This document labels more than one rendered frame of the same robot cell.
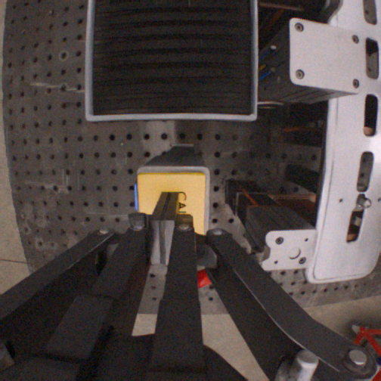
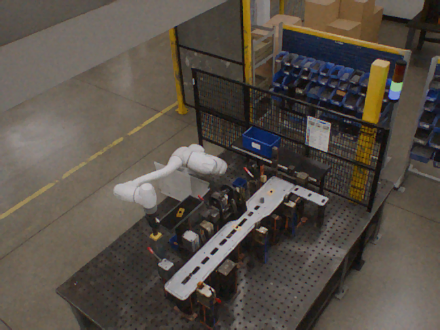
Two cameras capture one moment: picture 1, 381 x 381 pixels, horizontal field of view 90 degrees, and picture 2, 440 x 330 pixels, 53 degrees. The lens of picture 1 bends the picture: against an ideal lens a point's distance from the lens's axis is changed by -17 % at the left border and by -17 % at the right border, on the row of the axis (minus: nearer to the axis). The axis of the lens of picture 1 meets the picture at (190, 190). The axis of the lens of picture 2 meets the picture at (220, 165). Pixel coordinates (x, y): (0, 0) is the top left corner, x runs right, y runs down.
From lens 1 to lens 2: 3.05 m
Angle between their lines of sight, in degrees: 63
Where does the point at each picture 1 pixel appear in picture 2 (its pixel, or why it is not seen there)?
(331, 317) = not seen: outside the picture
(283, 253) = (164, 263)
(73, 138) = (139, 251)
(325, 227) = (177, 275)
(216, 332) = not seen: outside the picture
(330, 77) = (187, 238)
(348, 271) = (176, 291)
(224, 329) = not seen: outside the picture
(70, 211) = (116, 268)
